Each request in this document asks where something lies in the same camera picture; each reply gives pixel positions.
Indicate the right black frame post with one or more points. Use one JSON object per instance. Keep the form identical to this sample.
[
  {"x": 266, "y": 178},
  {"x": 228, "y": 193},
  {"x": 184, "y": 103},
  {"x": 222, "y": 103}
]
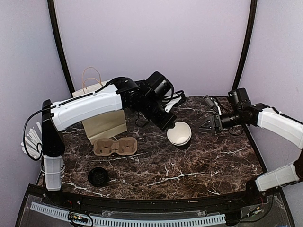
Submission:
[{"x": 246, "y": 44}]

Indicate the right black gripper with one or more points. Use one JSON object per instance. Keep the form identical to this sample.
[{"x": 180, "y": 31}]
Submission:
[{"x": 218, "y": 121}]

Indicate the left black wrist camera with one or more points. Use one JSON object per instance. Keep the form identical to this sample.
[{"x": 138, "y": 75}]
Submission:
[{"x": 159, "y": 84}]

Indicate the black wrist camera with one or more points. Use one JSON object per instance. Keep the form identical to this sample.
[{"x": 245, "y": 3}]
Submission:
[
  {"x": 239, "y": 99},
  {"x": 159, "y": 84}
]

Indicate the cream paper bag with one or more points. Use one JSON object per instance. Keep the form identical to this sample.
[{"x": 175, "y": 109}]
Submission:
[{"x": 105, "y": 125}]

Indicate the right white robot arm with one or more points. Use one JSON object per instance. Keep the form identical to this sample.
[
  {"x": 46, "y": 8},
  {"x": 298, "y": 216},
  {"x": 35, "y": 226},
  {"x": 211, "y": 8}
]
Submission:
[{"x": 269, "y": 118}]

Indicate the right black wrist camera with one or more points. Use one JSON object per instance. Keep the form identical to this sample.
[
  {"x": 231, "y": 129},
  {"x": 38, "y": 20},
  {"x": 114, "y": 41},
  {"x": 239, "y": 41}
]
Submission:
[{"x": 239, "y": 99}]

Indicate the black plastic cup lid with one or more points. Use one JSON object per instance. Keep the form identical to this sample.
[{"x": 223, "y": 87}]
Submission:
[{"x": 98, "y": 177}]

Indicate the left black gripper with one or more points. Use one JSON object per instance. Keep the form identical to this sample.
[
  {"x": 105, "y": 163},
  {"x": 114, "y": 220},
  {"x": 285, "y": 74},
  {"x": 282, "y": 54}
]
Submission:
[{"x": 165, "y": 124}]

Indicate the brown cardboard cup carrier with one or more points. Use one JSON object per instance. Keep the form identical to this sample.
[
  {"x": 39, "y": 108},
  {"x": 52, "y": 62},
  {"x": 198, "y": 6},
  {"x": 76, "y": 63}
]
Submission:
[{"x": 123, "y": 146}]

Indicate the black paper coffee cup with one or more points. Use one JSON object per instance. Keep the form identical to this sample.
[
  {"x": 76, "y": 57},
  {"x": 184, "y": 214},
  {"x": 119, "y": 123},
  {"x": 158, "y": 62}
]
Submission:
[{"x": 180, "y": 135}]

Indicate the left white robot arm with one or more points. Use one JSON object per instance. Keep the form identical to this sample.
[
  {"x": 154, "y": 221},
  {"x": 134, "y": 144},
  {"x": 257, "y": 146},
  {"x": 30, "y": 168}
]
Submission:
[{"x": 143, "y": 96}]

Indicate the white cup with straws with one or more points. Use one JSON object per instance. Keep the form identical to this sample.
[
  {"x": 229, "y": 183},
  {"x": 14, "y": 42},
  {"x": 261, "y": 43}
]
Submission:
[{"x": 32, "y": 138}]

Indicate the left black frame post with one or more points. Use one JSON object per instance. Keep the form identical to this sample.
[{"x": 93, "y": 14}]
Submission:
[{"x": 59, "y": 46}]

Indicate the black frame post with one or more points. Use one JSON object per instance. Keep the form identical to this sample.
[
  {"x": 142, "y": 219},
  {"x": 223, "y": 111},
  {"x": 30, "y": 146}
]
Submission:
[
  {"x": 246, "y": 44},
  {"x": 59, "y": 46}
]

